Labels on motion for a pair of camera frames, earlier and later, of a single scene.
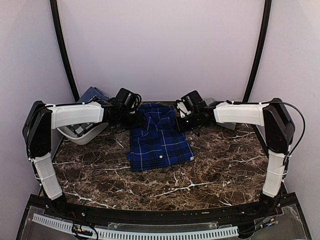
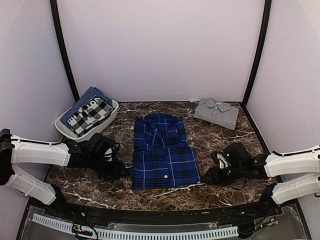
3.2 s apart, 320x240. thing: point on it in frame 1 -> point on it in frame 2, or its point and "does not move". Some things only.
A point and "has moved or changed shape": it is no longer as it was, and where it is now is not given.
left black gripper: (140, 121) -> (116, 171)
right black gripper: (180, 126) -> (216, 178)
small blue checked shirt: (91, 93) does not move
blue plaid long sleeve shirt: (159, 142) has moved or changed shape
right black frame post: (261, 49) does not move
